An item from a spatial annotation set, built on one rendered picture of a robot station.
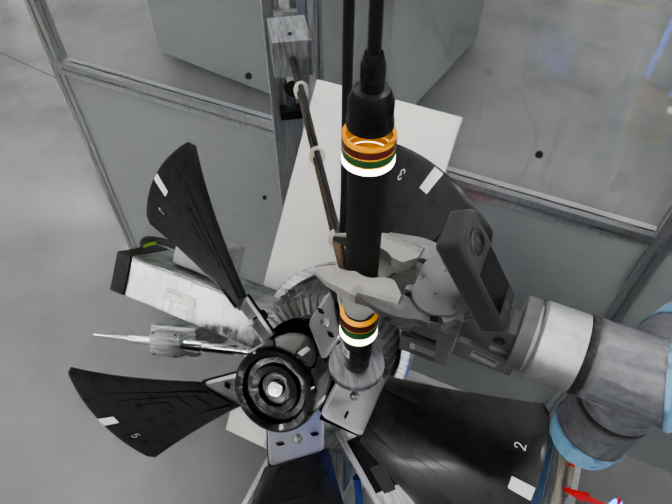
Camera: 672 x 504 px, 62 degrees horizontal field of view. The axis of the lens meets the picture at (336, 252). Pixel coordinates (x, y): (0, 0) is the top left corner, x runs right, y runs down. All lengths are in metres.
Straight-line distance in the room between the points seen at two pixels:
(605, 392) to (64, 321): 2.23
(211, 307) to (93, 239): 1.84
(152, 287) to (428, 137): 0.54
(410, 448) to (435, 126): 0.50
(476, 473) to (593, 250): 0.79
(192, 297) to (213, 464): 1.14
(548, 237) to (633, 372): 0.93
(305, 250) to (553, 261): 0.71
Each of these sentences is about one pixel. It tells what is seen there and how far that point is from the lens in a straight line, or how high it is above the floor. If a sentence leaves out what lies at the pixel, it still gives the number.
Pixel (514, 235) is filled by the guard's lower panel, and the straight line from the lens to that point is 1.47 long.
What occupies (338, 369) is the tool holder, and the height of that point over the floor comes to 1.29.
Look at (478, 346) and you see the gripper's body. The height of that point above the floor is 1.44.
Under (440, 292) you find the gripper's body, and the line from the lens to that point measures 0.53.
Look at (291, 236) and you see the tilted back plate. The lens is 1.02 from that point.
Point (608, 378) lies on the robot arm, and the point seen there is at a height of 1.48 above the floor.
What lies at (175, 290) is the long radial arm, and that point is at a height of 1.12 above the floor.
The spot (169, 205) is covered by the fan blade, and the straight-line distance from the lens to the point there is 0.87.
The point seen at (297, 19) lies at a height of 1.40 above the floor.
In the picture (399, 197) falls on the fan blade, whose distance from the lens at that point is 0.74.
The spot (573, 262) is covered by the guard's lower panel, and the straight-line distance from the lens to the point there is 1.49.
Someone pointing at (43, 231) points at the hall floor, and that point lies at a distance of 2.92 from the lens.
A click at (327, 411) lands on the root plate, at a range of 0.79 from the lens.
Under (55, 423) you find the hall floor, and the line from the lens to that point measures 2.31.
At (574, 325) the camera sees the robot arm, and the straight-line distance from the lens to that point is 0.54.
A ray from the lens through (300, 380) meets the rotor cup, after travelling 0.76.
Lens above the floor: 1.91
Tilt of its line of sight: 50 degrees down
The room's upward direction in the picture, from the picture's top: straight up
